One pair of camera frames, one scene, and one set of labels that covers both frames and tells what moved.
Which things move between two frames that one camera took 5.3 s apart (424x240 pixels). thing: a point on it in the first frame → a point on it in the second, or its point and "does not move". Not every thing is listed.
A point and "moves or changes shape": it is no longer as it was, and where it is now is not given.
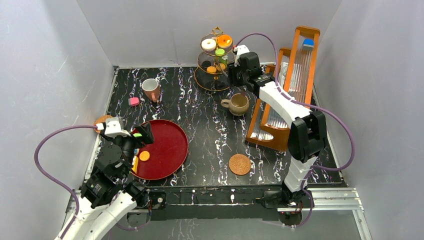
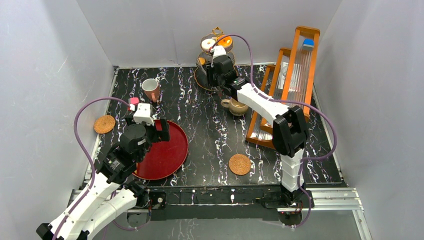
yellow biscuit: [144, 156] moves or changes shape
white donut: [208, 43] does not move
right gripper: [232, 70] → [210, 70]
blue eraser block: [308, 44] does not move
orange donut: [224, 41] does not move
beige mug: [238, 104] does not move
